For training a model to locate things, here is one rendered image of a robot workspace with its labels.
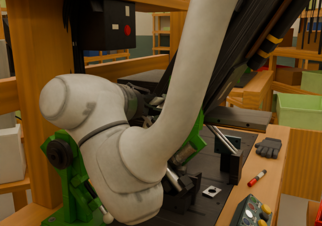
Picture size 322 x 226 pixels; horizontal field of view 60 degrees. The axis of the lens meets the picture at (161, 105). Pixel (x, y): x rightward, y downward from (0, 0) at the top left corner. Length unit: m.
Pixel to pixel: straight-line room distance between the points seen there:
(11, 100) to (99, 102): 0.43
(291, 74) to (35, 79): 3.49
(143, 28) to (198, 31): 10.84
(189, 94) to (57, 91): 0.22
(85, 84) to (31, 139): 0.44
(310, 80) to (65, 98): 3.38
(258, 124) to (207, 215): 0.31
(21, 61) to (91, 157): 0.44
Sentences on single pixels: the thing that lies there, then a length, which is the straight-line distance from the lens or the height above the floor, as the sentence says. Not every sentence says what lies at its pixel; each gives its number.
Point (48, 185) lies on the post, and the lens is 0.93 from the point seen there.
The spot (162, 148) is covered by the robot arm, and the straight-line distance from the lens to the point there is 0.42.
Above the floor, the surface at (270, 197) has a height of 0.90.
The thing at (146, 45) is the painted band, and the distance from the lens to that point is 11.17.
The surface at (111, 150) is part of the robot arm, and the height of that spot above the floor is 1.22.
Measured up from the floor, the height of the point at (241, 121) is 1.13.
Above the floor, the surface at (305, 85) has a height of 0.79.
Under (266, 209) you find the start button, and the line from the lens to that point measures 0.86.
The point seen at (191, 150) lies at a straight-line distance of 0.81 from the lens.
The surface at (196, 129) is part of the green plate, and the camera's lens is 0.84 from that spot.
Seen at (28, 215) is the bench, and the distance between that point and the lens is 0.97.
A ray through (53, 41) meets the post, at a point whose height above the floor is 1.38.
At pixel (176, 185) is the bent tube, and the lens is 0.85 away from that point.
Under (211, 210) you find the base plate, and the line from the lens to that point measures 0.88.
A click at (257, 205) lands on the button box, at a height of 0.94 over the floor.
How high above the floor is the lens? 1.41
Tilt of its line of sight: 15 degrees down
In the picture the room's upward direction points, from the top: straight up
